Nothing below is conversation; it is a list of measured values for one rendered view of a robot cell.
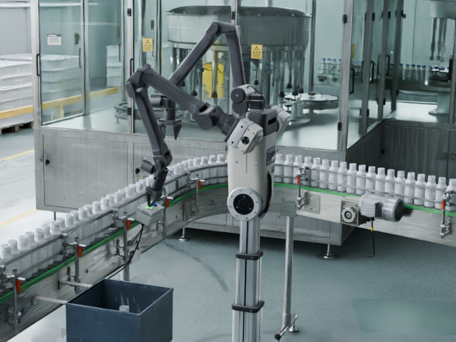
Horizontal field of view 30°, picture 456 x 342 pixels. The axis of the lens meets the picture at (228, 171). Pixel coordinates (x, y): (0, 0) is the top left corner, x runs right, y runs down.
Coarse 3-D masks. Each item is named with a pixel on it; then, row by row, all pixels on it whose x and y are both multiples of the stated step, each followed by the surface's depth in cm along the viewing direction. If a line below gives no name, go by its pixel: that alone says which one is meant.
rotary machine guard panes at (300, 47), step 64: (64, 0) 724; (192, 0) 686; (256, 0) 668; (320, 0) 651; (384, 0) 790; (64, 64) 735; (256, 64) 678; (320, 64) 660; (192, 128) 707; (320, 128) 670
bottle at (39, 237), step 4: (36, 228) 341; (40, 228) 342; (36, 232) 339; (40, 232) 338; (36, 236) 339; (40, 236) 339; (44, 236) 341; (36, 240) 338; (40, 240) 338; (44, 240) 339; (40, 244) 338; (44, 248) 340; (40, 252) 339; (44, 252) 340; (40, 256) 339; (44, 256) 340; (40, 260) 340; (44, 264) 341; (40, 268) 340; (44, 268) 341
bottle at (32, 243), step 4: (28, 232) 336; (32, 232) 336; (28, 236) 333; (32, 236) 334; (28, 240) 334; (32, 240) 334; (28, 244) 333; (32, 244) 334; (36, 244) 335; (32, 248) 334; (36, 252) 335; (32, 256) 334; (36, 256) 336; (32, 260) 334; (36, 260) 336; (32, 264) 335; (36, 268) 336; (32, 272) 335; (36, 272) 337
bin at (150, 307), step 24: (96, 288) 343; (120, 288) 347; (144, 288) 343; (168, 288) 339; (72, 312) 320; (96, 312) 316; (120, 312) 313; (144, 312) 313; (168, 312) 337; (72, 336) 322; (96, 336) 318; (120, 336) 315; (144, 336) 316; (168, 336) 339
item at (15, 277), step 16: (112, 224) 393; (128, 224) 391; (64, 240) 351; (80, 256) 350; (128, 256) 396; (16, 272) 308; (0, 288) 310; (16, 288) 309; (80, 288) 354; (16, 304) 310; (16, 320) 311
